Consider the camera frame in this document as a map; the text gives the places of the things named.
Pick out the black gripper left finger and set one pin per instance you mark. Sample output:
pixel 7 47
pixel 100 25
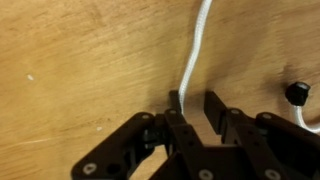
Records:
pixel 119 155

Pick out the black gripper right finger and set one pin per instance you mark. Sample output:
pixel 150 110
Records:
pixel 275 148

